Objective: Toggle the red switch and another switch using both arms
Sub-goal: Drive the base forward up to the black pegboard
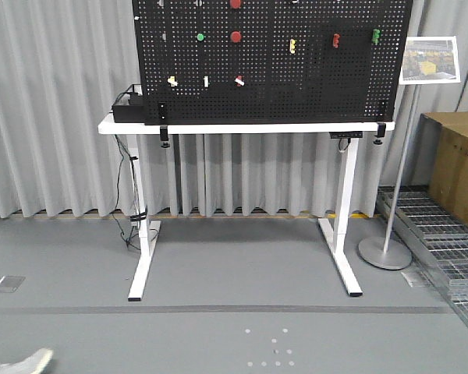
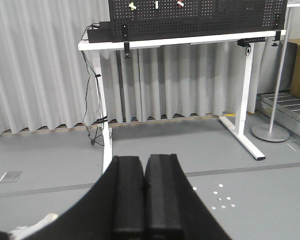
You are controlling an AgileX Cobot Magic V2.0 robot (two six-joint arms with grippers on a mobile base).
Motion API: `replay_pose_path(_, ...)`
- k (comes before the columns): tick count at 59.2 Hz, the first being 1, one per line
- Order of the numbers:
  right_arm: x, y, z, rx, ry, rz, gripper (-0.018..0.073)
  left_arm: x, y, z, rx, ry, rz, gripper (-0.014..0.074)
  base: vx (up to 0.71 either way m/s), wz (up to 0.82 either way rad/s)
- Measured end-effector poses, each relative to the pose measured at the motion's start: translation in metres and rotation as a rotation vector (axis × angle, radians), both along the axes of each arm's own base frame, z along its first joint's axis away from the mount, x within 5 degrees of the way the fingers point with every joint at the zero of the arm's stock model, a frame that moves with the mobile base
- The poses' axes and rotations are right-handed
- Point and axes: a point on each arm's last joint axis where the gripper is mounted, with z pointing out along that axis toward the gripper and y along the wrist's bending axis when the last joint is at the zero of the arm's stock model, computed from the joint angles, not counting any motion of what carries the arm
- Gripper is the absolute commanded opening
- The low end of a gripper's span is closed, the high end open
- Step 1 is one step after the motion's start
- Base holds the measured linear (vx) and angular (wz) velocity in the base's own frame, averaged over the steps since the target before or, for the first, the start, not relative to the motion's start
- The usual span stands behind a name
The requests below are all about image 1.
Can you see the left black table clamp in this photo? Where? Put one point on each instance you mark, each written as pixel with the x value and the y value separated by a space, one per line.
pixel 164 137

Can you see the black table clamp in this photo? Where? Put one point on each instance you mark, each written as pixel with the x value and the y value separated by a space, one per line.
pixel 380 134
pixel 164 137

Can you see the white standing desk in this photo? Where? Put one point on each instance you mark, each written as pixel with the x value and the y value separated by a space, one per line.
pixel 334 233

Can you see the black electronics box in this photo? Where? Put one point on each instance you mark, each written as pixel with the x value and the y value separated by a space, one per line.
pixel 128 106

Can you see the black perforated pegboard panel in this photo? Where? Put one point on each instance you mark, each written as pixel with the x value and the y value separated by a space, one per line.
pixel 356 82

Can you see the desk height control panel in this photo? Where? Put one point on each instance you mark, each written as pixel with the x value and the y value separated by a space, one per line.
pixel 346 135

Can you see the lower red mushroom button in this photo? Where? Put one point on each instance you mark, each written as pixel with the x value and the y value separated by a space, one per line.
pixel 236 36

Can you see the red mushroom button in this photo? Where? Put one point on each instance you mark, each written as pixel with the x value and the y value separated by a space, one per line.
pixel 236 36
pixel 235 4

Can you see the right black table clamp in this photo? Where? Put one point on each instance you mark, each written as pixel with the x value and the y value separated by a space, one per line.
pixel 380 134

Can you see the upper red mushroom button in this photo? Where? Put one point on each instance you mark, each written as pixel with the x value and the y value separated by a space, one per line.
pixel 235 4

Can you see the grey curtain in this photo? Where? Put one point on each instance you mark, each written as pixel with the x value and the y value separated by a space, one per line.
pixel 62 64

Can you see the metal floor grating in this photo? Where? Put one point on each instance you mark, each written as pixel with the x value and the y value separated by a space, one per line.
pixel 439 242

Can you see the brown cardboard box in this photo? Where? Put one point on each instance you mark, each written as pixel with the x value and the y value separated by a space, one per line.
pixel 449 180

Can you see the white shoe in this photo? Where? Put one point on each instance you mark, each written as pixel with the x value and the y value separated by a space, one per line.
pixel 34 364

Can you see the red rotary switch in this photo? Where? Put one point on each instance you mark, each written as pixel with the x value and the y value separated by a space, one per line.
pixel 239 81

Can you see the yellow-lit white rotary switch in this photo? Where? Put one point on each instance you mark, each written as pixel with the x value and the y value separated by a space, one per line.
pixel 172 81

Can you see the yellow toggle switch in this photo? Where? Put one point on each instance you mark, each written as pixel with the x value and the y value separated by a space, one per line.
pixel 292 46

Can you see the red toggle switch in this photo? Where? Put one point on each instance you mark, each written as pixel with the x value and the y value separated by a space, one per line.
pixel 335 40

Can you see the green toggle switch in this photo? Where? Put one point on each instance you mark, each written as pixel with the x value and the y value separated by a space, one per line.
pixel 376 36

